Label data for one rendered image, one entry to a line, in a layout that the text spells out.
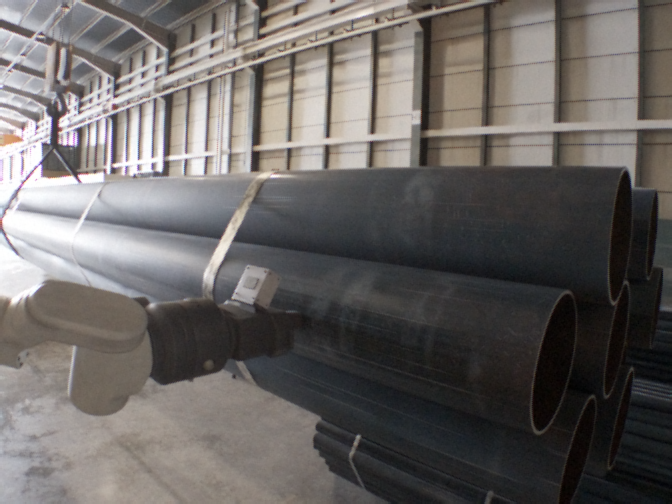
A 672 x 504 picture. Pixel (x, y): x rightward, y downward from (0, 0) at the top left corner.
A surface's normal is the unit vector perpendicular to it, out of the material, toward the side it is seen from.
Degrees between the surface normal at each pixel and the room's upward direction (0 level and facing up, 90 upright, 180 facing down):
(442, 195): 64
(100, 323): 31
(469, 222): 86
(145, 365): 121
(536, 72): 90
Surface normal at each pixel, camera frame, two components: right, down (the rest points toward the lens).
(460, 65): -0.67, 0.04
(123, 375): 0.61, 0.59
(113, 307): 0.41, -0.80
